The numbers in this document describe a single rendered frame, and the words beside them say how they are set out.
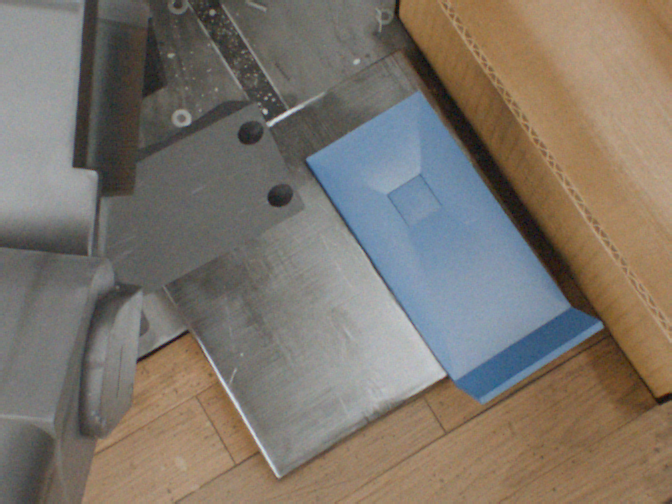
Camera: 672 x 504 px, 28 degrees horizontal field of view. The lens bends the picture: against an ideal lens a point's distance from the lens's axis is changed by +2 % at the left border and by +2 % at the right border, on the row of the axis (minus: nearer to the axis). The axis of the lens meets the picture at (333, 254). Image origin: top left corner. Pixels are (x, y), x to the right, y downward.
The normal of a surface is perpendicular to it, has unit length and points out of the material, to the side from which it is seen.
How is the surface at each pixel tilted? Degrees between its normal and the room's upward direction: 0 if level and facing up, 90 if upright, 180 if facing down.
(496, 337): 0
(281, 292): 0
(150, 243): 29
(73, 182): 21
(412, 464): 0
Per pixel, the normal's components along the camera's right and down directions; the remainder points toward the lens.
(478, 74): -0.85, 0.50
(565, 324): -0.45, -0.84
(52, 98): -0.01, 0.10
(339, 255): 0.03, -0.25
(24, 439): 0.52, -0.54
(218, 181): 0.34, 0.13
